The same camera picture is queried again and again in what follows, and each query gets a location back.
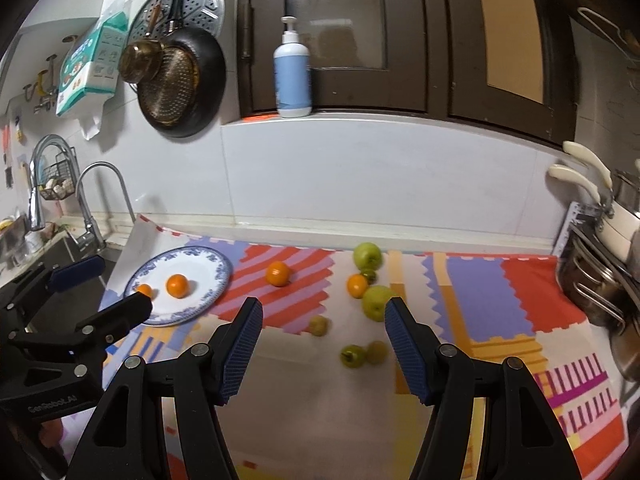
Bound white plastic bag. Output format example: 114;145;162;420
77;100;113;141

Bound stainless steel pot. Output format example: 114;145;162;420
556;232;640;327

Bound white pan handle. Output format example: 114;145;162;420
548;164;602;204
563;140;614;187

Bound chrome gooseneck faucet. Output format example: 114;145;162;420
75;161;137;257

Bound green apple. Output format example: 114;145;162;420
362;285;396;321
353;242;383;271

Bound white wire hanger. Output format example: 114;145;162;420
577;6;640;63

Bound round metal steamer rack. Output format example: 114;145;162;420
127;0;224;41

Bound person's left hand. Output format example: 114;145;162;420
40;416;69;461

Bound white pot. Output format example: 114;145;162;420
594;199;640;263

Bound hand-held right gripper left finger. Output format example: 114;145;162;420
70;297;264;480

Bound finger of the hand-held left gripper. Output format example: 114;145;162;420
7;292;154;378
0;254;107;331

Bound wall hooks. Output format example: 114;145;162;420
22;55;58;113

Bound white paper sheet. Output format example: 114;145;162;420
107;217;173;291

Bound black frying pan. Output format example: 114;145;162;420
136;0;227;139

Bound blue and white patterned plate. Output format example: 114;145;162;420
123;246;234;327

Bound blue and white pump bottle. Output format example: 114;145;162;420
273;16;313;119

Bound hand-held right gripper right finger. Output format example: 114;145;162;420
384;296;583;480

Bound chrome pull-down faucet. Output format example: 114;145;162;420
26;134;73;232

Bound dark brown window frame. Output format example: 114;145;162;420
235;0;581;148

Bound teal and white tissue pack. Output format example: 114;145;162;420
55;10;126;117

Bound kitchen sink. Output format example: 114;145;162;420
0;232;121;306

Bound black wire basket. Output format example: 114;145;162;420
39;147;78;202

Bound colourful foam puzzle mat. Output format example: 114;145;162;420
97;214;631;480

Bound small green tomato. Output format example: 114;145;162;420
340;344;366;369

